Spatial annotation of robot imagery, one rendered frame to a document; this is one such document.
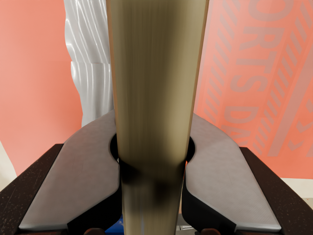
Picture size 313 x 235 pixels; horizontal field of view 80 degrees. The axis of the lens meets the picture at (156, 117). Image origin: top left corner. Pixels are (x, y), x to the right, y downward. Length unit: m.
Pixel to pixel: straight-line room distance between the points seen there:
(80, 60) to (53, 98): 0.07
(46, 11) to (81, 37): 0.05
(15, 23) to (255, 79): 0.31
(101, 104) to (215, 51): 0.17
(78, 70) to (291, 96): 0.30
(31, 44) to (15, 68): 0.04
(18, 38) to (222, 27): 0.24
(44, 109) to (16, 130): 0.06
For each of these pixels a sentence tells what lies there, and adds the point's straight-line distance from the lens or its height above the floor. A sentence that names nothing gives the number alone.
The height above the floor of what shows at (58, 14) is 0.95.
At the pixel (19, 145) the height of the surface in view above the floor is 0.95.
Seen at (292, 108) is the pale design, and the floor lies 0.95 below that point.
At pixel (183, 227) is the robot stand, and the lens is 1.92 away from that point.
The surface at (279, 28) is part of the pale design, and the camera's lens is 0.29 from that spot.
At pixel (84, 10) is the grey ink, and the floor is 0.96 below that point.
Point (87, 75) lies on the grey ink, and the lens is 0.27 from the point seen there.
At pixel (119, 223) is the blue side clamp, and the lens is 0.38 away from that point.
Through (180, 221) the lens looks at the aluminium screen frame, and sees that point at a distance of 0.40.
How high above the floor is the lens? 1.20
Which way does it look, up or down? 61 degrees down
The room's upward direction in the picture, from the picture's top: 178 degrees clockwise
